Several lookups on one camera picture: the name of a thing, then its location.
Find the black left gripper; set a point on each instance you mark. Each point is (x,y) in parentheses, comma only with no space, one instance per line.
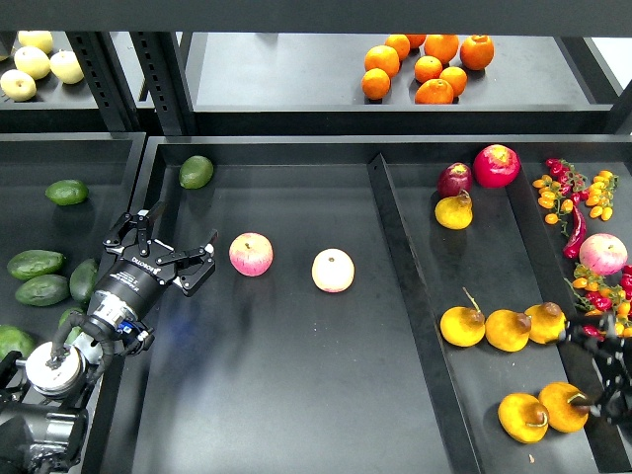
(145,268)

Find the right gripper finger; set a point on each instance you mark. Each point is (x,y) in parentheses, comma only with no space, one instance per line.
(614,402)
(594,334)

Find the yellow pear tray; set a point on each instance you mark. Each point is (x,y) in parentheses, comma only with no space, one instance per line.
(523,417)

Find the green avocado tray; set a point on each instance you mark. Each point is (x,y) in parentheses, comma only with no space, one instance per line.
(14,339)

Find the yellow pear under arm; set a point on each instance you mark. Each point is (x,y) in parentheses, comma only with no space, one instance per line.
(568,406)

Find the yellow pear behind arm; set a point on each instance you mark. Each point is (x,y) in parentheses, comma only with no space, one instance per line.
(547,322)

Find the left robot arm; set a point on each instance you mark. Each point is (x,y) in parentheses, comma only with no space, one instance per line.
(44,396)

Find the yellow pear right lower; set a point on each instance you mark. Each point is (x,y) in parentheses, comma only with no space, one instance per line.
(507,330)

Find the green avocado tray corner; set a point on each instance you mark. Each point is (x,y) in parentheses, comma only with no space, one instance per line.
(196,172)

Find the dark green avocado upright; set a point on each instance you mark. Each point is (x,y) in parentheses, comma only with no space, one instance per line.
(83,280)

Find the yellow pear left lower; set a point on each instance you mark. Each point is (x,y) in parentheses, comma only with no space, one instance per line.
(463,326)

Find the green avocado upper left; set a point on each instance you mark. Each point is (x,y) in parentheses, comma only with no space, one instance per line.
(67,192)

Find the dark green avocado middle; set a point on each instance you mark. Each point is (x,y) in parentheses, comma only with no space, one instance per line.
(42,291)

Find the yellow pear upper right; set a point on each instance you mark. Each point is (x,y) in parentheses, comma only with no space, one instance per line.
(455,213)

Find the pale yellow pear right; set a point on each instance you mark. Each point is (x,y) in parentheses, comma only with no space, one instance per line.
(66,68)

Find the pale yellow pear front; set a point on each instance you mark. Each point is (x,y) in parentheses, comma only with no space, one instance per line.
(18,85)

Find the pale yellow pear back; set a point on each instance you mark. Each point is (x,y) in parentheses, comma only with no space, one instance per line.
(43,40)

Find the lower cherry tomato bunch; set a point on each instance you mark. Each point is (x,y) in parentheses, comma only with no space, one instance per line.
(595,295)

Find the cherry tomato bunch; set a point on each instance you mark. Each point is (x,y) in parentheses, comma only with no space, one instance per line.
(595,295)
(564,189)

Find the pink red apple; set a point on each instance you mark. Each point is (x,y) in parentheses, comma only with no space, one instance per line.
(251,254)

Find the red chili pepper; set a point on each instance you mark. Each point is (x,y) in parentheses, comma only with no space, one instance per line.
(577,236)

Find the pink apple right tray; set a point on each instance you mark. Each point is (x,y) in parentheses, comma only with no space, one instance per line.
(603,254)

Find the black left tray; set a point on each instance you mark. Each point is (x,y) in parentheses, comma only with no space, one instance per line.
(30,162)

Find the black tray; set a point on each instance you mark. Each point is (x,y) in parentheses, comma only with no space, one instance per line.
(270,374)
(30,162)

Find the upper cherry tomato bunch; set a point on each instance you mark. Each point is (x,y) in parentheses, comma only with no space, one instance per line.
(564,189)

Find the black tray divider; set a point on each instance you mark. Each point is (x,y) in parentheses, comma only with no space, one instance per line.
(459,445)

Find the pale pink apple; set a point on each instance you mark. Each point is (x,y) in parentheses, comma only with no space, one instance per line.
(333,270)

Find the bright red apple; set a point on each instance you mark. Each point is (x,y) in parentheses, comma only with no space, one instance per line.
(496,166)

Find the dark red apple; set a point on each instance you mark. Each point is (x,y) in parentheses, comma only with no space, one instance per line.
(452,180)

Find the black centre tray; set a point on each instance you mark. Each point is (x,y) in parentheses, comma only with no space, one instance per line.
(270,374)

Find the orange front left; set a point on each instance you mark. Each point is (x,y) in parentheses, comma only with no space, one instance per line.
(375,84)

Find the orange front centre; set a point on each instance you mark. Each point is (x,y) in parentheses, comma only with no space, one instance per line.
(434,92)

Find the orange upper left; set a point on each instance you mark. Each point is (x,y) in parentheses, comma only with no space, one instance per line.
(382,57)

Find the orange right of centre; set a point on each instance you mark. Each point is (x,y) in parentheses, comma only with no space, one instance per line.
(456,77)

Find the orange far right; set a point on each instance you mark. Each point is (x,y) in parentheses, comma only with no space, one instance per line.
(477,52)

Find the orange back left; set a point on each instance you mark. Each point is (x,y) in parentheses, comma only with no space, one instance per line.
(400,43)

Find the black metal shelf frame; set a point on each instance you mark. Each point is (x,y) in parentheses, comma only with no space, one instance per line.
(293,67)

